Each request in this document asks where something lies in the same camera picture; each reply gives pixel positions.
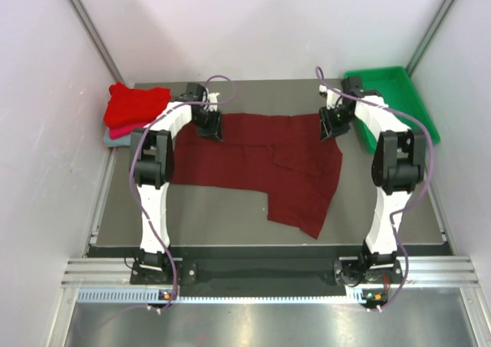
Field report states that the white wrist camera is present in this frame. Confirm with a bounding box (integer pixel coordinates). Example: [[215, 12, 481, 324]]
[[204, 92, 220, 111], [318, 84, 340, 110]]

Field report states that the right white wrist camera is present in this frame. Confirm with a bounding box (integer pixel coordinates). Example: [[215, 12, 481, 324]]
[[318, 84, 340, 110]]

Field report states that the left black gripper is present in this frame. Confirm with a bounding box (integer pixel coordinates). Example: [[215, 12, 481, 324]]
[[190, 107, 222, 142]]

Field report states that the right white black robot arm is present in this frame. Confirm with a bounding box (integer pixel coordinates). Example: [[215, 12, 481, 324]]
[[319, 77, 427, 287]]

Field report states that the left corner aluminium post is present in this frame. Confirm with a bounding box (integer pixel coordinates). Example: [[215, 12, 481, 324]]
[[68, 0, 124, 83]]

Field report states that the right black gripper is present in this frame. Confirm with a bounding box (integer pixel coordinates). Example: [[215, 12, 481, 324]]
[[318, 104, 357, 142]]

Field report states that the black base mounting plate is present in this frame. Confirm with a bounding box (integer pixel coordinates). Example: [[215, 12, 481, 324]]
[[130, 259, 401, 288]]

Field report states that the green plastic bin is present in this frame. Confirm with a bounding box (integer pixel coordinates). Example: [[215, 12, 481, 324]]
[[344, 66, 441, 144]]

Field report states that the slotted grey cable duct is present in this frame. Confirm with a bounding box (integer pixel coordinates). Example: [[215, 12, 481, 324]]
[[77, 288, 366, 305]]

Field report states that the aluminium frame rail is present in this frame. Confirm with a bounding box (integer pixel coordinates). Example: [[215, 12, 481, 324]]
[[62, 256, 479, 288]]

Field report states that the folded bright red t shirt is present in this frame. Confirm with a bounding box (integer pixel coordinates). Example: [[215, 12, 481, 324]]
[[104, 82, 172, 128]]

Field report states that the right corner aluminium post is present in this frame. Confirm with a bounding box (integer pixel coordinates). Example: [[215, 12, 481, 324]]
[[405, 0, 457, 77]]

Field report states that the folded grey blue t shirt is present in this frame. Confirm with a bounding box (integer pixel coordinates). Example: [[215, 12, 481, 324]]
[[103, 134, 130, 148]]

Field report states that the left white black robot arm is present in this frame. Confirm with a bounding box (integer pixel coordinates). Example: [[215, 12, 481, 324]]
[[129, 83, 223, 285]]

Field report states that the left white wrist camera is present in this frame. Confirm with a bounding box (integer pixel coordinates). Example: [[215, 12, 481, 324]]
[[204, 92, 220, 111]]

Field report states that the corner aluminium post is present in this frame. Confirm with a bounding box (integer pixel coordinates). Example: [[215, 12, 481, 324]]
[[68, 0, 124, 83], [405, 0, 457, 77]]

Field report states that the dark red t shirt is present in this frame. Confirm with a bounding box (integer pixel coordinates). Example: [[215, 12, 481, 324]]
[[172, 114, 343, 239]]

